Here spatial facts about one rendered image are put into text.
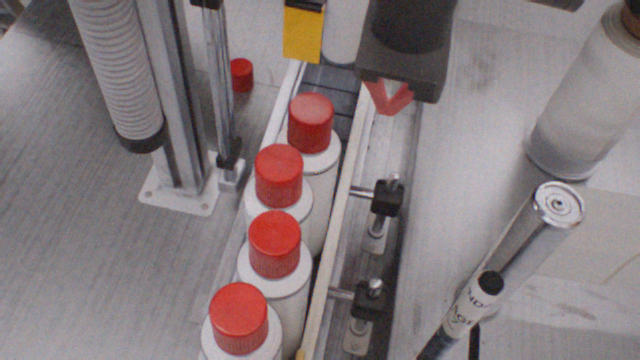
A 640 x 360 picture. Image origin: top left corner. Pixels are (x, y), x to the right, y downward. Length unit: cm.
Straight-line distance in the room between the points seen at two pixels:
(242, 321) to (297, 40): 22
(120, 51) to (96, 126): 42
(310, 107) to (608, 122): 33
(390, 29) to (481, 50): 39
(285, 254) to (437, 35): 19
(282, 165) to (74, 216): 36
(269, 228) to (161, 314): 28
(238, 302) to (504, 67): 55
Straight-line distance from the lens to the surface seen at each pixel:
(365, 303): 50
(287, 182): 36
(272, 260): 34
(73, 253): 65
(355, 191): 57
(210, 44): 43
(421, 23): 39
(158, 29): 46
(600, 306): 63
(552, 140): 65
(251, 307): 32
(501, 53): 79
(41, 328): 63
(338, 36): 68
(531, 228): 42
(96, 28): 31
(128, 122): 37
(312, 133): 39
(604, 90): 59
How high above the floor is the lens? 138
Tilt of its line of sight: 56 degrees down
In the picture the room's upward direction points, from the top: 7 degrees clockwise
